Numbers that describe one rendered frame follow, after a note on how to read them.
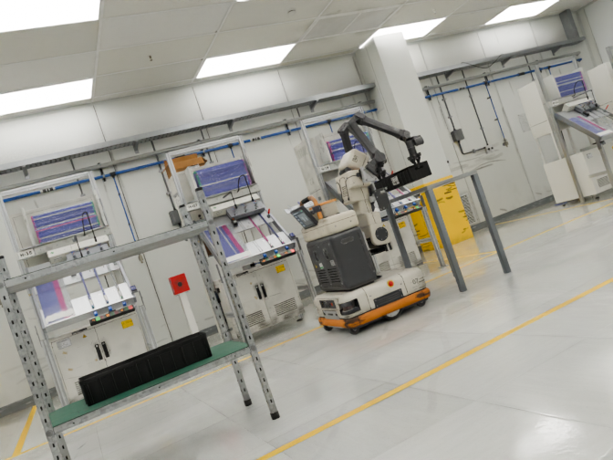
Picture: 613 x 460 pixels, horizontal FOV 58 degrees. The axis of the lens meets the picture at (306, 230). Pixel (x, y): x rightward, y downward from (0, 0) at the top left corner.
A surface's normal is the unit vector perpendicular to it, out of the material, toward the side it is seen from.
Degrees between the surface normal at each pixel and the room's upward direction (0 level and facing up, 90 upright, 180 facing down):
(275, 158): 90
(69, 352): 90
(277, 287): 90
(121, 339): 90
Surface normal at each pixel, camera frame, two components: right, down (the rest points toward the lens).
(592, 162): 0.39, -0.14
